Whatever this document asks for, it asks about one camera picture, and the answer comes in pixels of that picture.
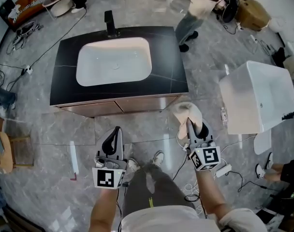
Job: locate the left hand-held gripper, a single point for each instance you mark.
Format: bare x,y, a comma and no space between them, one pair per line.
106,178

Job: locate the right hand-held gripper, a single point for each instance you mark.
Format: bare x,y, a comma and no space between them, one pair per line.
206,157

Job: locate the beige cloth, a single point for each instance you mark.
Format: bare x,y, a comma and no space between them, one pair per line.
188,115

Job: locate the wooden cabinet door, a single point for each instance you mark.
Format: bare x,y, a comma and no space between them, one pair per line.
93,107
147,103

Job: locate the person's right forearm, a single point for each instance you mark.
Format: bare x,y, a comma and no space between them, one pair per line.
210,192

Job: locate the person's left forearm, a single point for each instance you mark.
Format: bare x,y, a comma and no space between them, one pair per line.
104,209

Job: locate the person's left white shoe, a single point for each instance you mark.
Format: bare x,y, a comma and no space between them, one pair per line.
133,164

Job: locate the person's white shoe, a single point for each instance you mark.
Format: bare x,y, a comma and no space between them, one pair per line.
159,158
133,164

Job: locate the white strip with red end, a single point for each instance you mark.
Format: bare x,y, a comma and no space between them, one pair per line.
74,158

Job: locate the person's right white shoe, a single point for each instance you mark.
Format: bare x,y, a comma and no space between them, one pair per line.
159,158

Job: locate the white square bathtub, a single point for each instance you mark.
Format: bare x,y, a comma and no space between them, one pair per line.
255,98

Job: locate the person's grey trousers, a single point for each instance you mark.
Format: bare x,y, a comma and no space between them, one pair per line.
159,190

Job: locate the black stone vanity top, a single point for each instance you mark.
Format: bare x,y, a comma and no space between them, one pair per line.
64,81

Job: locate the white sink basin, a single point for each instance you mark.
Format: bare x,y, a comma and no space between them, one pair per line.
113,62

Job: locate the person's white shirt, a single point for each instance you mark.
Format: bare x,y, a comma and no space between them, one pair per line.
176,220

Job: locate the wooden stool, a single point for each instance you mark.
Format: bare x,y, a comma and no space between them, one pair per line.
6,146

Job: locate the white power strip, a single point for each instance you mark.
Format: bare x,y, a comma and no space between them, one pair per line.
28,69

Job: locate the black faucet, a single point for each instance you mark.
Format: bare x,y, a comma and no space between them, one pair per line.
110,23

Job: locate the black bag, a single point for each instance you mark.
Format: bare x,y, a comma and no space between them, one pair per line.
230,6

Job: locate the brown cardboard box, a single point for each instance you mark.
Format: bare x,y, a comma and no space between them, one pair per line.
253,11

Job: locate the round white side table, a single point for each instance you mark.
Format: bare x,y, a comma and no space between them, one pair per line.
60,5

